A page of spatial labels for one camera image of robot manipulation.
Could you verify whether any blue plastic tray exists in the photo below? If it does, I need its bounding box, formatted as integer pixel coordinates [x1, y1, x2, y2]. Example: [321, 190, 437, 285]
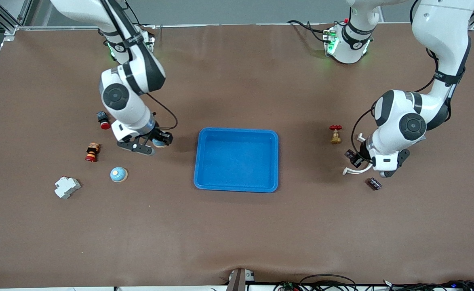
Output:
[193, 127, 280, 193]

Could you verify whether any white curved plastic clip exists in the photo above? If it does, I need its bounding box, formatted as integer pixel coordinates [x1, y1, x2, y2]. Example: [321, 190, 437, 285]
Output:
[342, 133, 374, 175]

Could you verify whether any red black push button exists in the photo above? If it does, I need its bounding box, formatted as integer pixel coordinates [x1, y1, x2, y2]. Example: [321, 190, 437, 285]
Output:
[97, 111, 112, 130]

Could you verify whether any red yellow emergency stop button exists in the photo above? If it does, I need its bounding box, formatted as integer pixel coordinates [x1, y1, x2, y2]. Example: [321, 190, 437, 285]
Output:
[85, 142, 101, 163]

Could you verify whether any white circuit breaker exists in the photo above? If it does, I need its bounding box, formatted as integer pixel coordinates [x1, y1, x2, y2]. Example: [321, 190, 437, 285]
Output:
[54, 176, 82, 199]

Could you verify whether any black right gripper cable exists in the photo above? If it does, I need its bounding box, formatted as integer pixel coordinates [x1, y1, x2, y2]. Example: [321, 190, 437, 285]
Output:
[145, 92, 179, 131]

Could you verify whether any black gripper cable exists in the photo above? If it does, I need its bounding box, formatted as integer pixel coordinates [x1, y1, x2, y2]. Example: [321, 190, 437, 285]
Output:
[145, 92, 179, 131]
[350, 106, 379, 162]

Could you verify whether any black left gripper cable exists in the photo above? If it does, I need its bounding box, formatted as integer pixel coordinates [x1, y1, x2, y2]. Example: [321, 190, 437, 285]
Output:
[350, 106, 379, 162]

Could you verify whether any brass valve red handle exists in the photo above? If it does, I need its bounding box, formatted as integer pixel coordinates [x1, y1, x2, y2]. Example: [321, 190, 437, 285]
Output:
[329, 124, 343, 144]

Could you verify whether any silver table edge rail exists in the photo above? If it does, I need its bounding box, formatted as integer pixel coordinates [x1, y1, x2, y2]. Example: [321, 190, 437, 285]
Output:
[2, 22, 352, 31]

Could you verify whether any black cable bundle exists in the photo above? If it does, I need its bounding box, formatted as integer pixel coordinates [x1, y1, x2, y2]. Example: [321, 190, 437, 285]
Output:
[273, 274, 474, 291]

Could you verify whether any black arm base cable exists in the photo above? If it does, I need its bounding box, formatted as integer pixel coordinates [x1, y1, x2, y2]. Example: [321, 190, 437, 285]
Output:
[287, 19, 330, 43]

